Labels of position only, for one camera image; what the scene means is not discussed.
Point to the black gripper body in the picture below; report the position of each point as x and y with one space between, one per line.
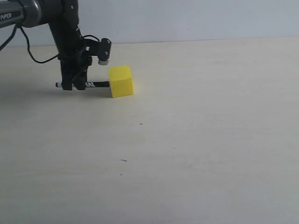
69 42

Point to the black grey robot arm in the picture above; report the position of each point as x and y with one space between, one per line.
32 13

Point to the yellow cube block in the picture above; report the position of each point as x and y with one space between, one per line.
121 82

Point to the black and white marker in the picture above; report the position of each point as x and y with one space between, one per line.
102 84

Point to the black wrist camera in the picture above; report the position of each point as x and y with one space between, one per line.
101 49

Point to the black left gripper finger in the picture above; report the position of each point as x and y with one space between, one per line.
66 73

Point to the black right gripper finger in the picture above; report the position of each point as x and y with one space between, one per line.
80 79

